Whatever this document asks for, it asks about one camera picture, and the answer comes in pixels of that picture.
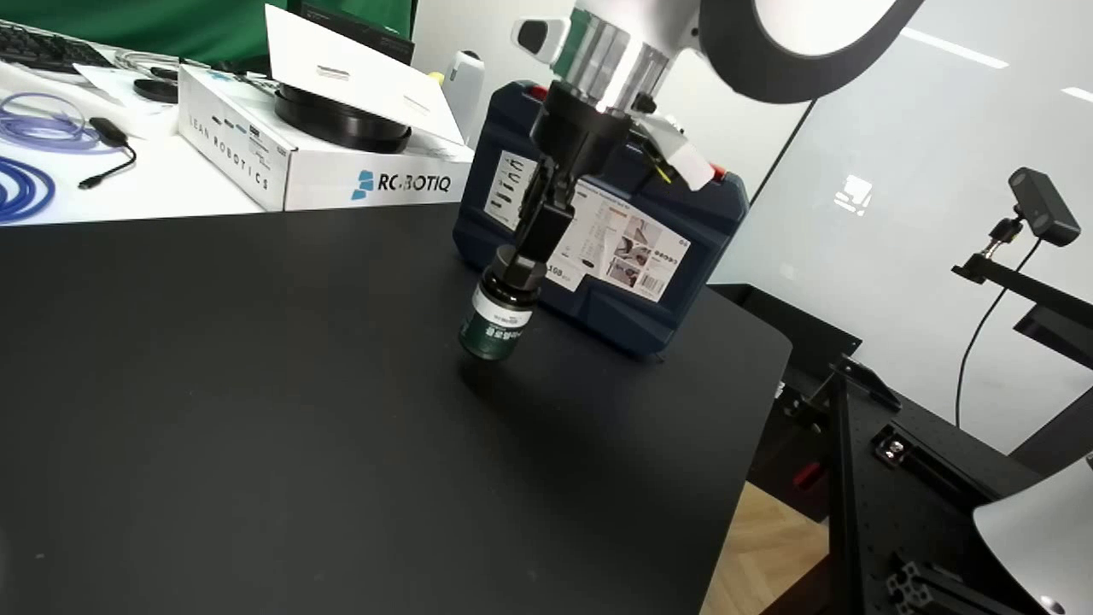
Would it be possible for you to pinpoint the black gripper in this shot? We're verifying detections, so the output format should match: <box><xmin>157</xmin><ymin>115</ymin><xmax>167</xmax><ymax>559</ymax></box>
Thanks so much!
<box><xmin>489</xmin><ymin>79</ymin><xmax>636</xmax><ymax>308</ymax></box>

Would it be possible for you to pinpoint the green bottle with brown cap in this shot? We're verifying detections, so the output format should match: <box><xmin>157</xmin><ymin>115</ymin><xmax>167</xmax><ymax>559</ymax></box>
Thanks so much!
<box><xmin>455</xmin><ymin>271</ymin><xmax>541</xmax><ymax>364</ymax></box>

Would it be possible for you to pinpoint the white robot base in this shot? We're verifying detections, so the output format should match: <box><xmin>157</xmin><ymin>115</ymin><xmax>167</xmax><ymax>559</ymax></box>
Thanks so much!
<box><xmin>972</xmin><ymin>450</ymin><xmax>1093</xmax><ymax>615</ymax></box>

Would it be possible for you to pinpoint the white plastic cylinder bottle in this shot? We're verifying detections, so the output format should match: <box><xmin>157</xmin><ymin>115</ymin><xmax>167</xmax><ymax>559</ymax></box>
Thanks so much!
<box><xmin>441</xmin><ymin>47</ymin><xmax>491</xmax><ymax>145</ymax></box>

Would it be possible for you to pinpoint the dark blue tool case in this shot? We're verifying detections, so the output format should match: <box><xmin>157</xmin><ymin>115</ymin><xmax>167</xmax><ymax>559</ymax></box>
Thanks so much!
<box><xmin>452</xmin><ymin>79</ymin><xmax>751</xmax><ymax>361</ymax></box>

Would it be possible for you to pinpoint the black round disc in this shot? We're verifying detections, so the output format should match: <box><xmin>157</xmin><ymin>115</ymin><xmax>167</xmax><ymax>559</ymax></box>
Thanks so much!
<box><xmin>271</xmin><ymin>81</ymin><xmax>416</xmax><ymax>156</ymax></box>

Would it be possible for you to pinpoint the white cardboard lid sheet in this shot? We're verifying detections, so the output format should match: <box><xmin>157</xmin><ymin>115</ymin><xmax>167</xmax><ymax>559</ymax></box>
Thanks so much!
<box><xmin>263</xmin><ymin>0</ymin><xmax>472</xmax><ymax>149</ymax></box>

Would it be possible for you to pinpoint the white Robotiq cardboard box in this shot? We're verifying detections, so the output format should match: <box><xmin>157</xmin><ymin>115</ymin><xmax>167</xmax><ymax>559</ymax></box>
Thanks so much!
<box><xmin>170</xmin><ymin>62</ymin><xmax>474</xmax><ymax>215</ymax></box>

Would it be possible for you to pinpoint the black computer mouse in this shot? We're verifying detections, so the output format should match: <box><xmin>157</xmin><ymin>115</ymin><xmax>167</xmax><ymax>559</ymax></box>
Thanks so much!
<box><xmin>129</xmin><ymin>71</ymin><xmax>185</xmax><ymax>107</ymax></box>

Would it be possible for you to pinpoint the green cloth backdrop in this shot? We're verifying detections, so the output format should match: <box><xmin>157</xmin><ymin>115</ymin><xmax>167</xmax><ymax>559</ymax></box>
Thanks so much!
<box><xmin>0</xmin><ymin>0</ymin><xmax>420</xmax><ymax>71</ymax></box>

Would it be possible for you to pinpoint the black keyboard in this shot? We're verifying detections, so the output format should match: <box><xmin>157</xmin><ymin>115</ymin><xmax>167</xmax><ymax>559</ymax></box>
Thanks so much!
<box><xmin>0</xmin><ymin>19</ymin><xmax>115</xmax><ymax>79</ymax></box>

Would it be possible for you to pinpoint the black metal frame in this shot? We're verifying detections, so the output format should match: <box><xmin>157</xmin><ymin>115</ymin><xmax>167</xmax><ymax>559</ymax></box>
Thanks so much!
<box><xmin>710</xmin><ymin>283</ymin><xmax>1093</xmax><ymax>615</ymax></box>

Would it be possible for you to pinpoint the black adapter with cable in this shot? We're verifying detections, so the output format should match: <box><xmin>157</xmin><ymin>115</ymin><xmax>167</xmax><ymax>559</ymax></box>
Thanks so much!
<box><xmin>74</xmin><ymin>111</ymin><xmax>145</xmax><ymax>194</ymax></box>

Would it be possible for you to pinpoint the black camera cable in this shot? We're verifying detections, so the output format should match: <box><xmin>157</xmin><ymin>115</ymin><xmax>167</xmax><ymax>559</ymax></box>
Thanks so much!
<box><xmin>954</xmin><ymin>215</ymin><xmax>1046</xmax><ymax>431</ymax></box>

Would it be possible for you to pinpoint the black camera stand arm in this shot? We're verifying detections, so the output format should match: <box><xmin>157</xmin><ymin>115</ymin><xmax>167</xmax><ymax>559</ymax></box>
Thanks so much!
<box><xmin>951</xmin><ymin>250</ymin><xmax>1093</xmax><ymax>372</ymax></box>

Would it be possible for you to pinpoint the black camera on stand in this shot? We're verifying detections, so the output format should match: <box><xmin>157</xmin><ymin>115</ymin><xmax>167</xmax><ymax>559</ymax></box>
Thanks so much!
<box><xmin>1003</xmin><ymin>163</ymin><xmax>1084</xmax><ymax>250</ymax></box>

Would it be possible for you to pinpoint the light blue cable tangle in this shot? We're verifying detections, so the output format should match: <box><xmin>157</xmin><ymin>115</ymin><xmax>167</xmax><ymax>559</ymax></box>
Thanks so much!
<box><xmin>0</xmin><ymin>87</ymin><xmax>109</xmax><ymax>156</ymax></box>

